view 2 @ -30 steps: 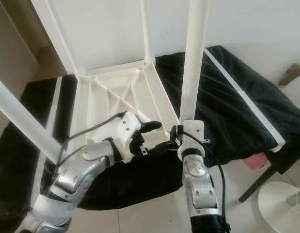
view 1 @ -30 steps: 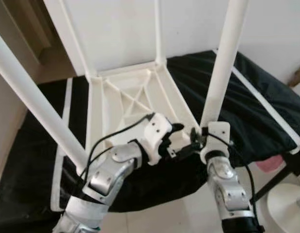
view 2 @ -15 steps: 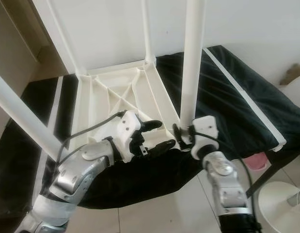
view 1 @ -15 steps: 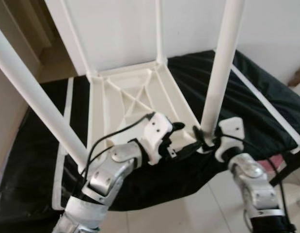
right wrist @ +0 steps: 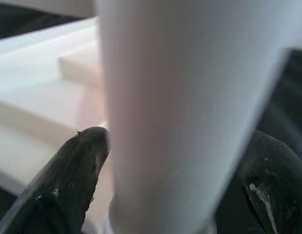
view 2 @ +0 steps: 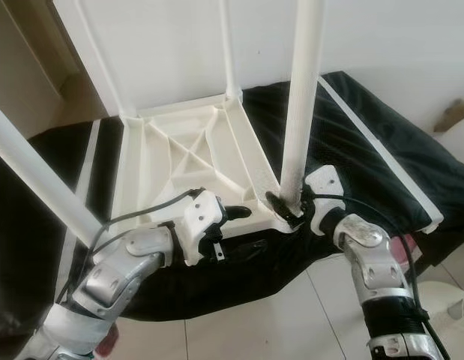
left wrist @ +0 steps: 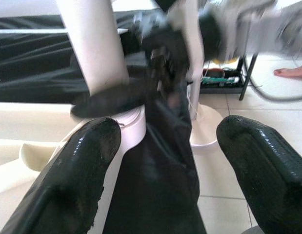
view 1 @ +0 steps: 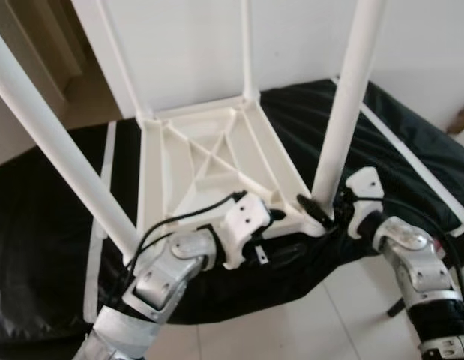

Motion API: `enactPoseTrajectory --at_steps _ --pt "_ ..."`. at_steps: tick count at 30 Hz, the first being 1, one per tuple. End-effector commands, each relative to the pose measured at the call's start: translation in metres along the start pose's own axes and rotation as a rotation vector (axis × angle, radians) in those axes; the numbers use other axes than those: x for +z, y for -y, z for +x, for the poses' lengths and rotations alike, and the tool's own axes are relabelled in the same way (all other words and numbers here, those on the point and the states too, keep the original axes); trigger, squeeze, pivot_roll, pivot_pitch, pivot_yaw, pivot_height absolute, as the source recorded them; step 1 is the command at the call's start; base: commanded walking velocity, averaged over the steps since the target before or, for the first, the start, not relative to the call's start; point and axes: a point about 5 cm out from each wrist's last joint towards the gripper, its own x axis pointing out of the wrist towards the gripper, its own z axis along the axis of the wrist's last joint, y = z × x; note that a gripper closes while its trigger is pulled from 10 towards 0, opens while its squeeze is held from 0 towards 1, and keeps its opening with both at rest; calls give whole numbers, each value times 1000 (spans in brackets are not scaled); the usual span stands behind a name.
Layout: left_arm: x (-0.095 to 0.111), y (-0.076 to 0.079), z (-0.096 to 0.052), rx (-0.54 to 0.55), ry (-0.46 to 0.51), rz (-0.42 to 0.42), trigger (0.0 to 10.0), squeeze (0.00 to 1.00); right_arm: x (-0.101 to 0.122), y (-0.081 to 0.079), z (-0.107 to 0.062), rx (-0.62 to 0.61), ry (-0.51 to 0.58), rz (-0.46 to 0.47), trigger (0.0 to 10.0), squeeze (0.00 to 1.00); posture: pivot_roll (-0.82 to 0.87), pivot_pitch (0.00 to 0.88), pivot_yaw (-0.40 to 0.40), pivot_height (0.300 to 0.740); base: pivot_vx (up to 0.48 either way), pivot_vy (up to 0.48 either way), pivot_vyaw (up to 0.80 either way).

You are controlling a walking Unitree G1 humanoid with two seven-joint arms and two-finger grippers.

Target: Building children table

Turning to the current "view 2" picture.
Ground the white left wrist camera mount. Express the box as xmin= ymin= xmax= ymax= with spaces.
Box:
xmin=175 ymin=189 xmax=225 ymax=267

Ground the white round fan stand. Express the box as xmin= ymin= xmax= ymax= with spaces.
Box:
xmin=415 ymin=281 xmax=464 ymax=323

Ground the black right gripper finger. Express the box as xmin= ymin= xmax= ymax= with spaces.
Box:
xmin=265 ymin=191 xmax=301 ymax=224

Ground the brown object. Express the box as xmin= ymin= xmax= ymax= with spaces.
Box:
xmin=433 ymin=99 xmax=464 ymax=134

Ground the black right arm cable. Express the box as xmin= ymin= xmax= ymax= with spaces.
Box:
xmin=307 ymin=191 xmax=450 ymax=360

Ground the black table cloth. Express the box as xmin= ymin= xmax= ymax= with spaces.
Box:
xmin=0 ymin=71 xmax=464 ymax=323

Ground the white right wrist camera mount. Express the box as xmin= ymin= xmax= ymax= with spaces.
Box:
xmin=303 ymin=165 xmax=345 ymax=237

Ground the white plastic table leg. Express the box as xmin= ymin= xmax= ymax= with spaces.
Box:
xmin=70 ymin=0 xmax=139 ymax=121
xmin=218 ymin=0 xmax=244 ymax=100
xmin=278 ymin=0 xmax=328 ymax=211
xmin=0 ymin=101 xmax=105 ymax=248

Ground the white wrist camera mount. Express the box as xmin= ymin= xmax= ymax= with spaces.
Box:
xmin=303 ymin=165 xmax=345 ymax=237
xmin=175 ymin=189 xmax=225 ymax=267

